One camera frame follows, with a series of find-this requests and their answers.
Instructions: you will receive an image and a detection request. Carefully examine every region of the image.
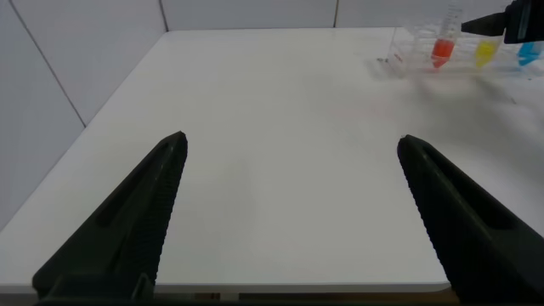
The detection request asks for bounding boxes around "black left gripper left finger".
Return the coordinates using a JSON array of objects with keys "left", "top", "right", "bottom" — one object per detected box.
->
[{"left": 31, "top": 130, "right": 189, "bottom": 301}]

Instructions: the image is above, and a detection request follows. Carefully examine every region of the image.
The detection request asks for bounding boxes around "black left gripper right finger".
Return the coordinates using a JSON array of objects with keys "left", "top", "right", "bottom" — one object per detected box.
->
[{"left": 396, "top": 133, "right": 544, "bottom": 303}]

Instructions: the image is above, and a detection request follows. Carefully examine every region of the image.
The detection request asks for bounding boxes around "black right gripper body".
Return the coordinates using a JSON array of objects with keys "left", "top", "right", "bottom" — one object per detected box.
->
[{"left": 504, "top": 0, "right": 544, "bottom": 45}]

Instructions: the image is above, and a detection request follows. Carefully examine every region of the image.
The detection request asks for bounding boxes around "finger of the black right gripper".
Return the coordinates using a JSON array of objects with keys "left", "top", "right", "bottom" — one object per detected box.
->
[{"left": 461, "top": 12, "right": 507, "bottom": 37}]

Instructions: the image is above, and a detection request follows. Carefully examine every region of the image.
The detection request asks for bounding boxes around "test tube with yellow pigment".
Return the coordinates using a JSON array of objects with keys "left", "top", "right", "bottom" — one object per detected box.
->
[{"left": 473, "top": 37, "right": 502, "bottom": 69}]

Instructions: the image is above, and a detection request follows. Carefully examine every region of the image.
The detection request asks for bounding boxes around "test tube with blue pigment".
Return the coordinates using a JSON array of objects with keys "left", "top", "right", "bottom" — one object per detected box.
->
[{"left": 516, "top": 41, "right": 544, "bottom": 68}]

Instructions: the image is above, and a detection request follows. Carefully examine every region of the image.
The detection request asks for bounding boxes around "test tube with red pigment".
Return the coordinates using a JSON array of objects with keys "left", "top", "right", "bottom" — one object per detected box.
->
[{"left": 429, "top": 3, "right": 464, "bottom": 70}]

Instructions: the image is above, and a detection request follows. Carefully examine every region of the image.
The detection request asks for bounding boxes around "clear plastic test tube rack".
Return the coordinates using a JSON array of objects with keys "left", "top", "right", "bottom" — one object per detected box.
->
[{"left": 384, "top": 16, "right": 544, "bottom": 80}]

